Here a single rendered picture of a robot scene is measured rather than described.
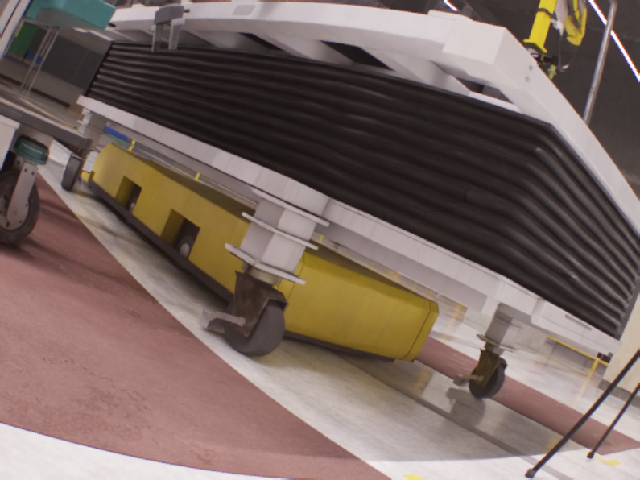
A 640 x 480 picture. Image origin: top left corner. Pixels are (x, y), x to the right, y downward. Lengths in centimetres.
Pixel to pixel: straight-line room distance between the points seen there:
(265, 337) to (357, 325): 68
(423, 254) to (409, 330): 101
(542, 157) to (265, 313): 76
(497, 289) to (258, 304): 60
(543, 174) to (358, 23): 51
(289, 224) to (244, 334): 28
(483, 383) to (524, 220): 125
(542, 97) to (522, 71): 10
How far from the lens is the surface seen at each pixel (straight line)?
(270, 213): 176
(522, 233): 148
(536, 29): 287
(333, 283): 222
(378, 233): 166
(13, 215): 155
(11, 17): 157
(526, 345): 681
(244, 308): 176
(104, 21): 149
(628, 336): 623
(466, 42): 129
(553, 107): 143
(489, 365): 265
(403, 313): 249
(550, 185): 155
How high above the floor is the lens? 39
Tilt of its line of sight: 1 degrees down
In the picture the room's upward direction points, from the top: 25 degrees clockwise
